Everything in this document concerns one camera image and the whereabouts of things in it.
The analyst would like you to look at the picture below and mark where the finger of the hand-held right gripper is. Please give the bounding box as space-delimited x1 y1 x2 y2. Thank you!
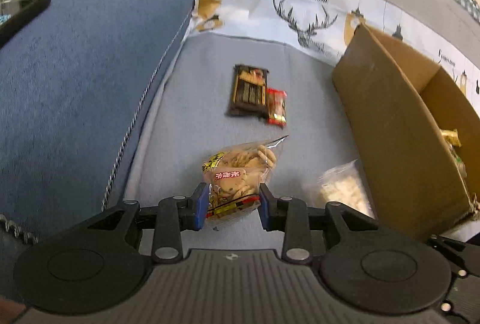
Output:
427 234 480 262

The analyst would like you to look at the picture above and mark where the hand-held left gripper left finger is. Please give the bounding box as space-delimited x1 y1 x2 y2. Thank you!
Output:
56 184 209 265

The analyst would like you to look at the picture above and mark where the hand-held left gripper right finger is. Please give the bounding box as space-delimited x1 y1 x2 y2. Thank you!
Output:
259 183 409 265

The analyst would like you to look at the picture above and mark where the clear biscuit bag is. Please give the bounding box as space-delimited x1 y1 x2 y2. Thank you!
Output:
202 135 290 231

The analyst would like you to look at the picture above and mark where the brown cardboard box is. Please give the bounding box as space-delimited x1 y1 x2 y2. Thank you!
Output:
332 24 480 243

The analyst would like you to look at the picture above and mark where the white rice cracker packet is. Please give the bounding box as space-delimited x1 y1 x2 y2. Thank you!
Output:
315 159 376 220

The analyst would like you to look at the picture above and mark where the green peanut packet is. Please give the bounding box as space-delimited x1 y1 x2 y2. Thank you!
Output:
450 147 469 178

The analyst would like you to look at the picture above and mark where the small red candy packet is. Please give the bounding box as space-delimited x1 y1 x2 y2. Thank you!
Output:
265 87 288 130

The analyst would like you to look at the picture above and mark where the grey deer print bedsheet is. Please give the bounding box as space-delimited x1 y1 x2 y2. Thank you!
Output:
101 0 480 246

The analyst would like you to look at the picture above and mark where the yellow snack packet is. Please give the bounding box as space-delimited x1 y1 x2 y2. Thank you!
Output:
439 128 462 148

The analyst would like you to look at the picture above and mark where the dark brown snack packet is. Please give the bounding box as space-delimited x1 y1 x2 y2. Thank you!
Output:
226 64 271 119

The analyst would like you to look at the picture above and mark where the blue denim cushion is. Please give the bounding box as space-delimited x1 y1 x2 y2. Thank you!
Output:
0 0 203 310

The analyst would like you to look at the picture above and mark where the black smartphone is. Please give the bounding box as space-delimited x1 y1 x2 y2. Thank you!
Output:
0 0 52 47

